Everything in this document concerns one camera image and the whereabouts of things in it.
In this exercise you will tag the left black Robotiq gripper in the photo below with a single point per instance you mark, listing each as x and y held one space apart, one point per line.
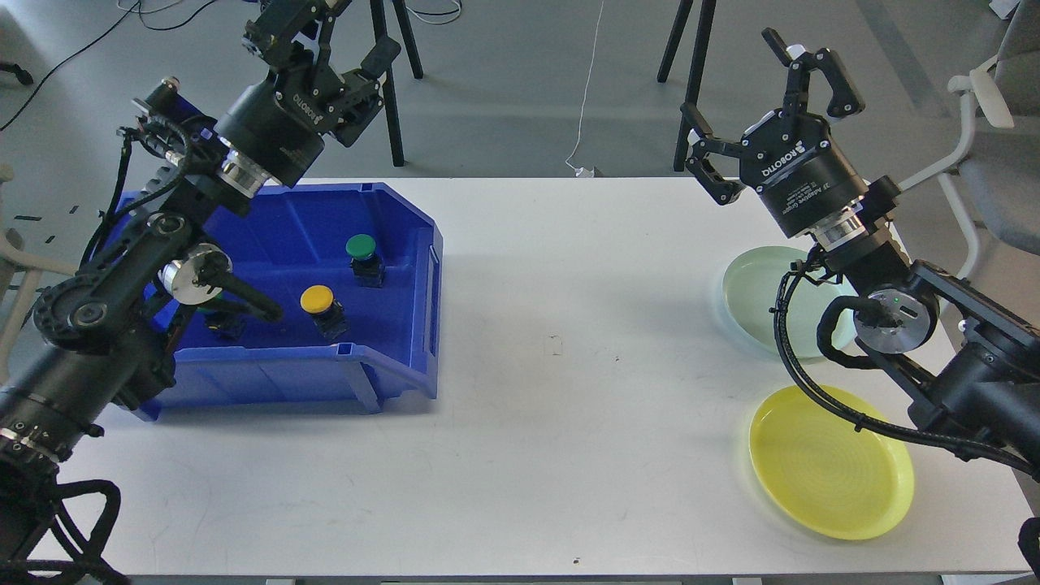
279 124

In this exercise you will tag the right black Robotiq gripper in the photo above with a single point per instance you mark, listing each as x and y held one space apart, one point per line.
789 157

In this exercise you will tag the yellow push button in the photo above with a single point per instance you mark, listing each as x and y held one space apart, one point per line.
327 314

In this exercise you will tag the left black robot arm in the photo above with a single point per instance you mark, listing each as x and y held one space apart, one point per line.
111 330

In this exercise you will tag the pale green plate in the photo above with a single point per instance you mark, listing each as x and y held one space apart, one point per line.
748 292

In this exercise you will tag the yellow plate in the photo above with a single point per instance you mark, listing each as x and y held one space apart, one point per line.
823 474

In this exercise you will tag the right black tripod legs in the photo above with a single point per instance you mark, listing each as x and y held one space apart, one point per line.
703 32

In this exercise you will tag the blue plastic bin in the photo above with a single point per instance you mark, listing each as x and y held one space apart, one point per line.
295 238

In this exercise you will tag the grey office chair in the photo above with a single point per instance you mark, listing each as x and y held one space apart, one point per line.
986 189

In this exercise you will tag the beige chair at left edge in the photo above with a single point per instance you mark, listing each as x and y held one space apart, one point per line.
15 260

